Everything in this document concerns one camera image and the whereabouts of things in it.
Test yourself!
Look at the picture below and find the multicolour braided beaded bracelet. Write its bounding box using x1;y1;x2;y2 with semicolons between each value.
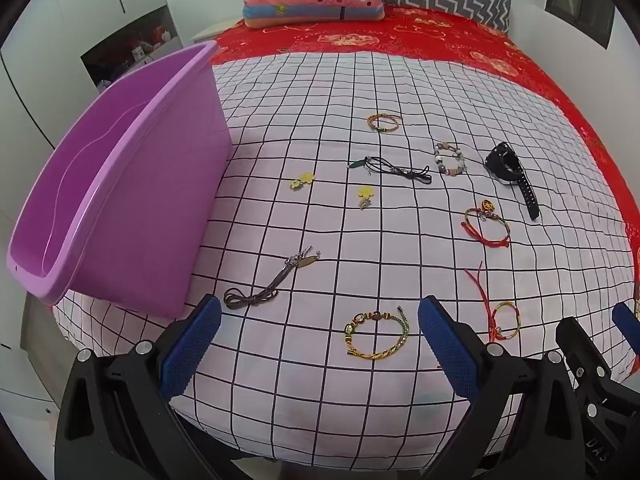
343;306;412;362

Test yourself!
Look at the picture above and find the white wardrobe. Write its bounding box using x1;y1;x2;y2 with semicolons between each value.
0;0;176;151

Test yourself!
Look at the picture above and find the black cord necklace green pendant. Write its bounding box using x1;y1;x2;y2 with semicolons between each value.
348;156;433;185

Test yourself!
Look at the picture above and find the purple plastic bin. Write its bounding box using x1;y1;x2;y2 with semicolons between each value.
6;40;233;319

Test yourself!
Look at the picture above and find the white black checked sheet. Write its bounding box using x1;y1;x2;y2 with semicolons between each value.
50;52;638;466

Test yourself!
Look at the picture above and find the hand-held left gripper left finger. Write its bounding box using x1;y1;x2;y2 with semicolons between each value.
54;295;242;480

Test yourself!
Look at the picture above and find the red yellow string bracelet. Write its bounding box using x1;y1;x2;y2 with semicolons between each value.
464;260;523;343

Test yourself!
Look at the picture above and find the grey beaded bracelet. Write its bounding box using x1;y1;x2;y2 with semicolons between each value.
433;141;468;178

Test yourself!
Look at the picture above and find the red patterned bedsheet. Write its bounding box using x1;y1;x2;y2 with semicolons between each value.
210;5;640;281

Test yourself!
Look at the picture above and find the colourful striped pillow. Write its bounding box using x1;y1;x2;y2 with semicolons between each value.
242;0;388;30

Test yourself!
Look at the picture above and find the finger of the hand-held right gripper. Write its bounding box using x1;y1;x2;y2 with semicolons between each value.
611;302;640;361
555;316;621;401

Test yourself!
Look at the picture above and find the yellow green braided bracelet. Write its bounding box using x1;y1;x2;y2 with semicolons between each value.
366;112;404;133

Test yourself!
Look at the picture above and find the brown cord necklace metal pendant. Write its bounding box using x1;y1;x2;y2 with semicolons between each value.
223;245;322;310

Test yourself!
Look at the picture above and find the dark window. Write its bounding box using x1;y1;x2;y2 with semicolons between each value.
545;0;616;50

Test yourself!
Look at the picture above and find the red string bracelet gold charm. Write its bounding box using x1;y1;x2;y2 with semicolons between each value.
462;200;512;248

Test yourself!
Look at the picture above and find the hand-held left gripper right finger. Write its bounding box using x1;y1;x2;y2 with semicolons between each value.
417;296;590;480

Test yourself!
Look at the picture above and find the black wristwatch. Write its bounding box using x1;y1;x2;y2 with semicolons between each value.
484;142;542;221

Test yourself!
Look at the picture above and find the cluttered wardrobe shelf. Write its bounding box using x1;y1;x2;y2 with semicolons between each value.
80;4;174;95

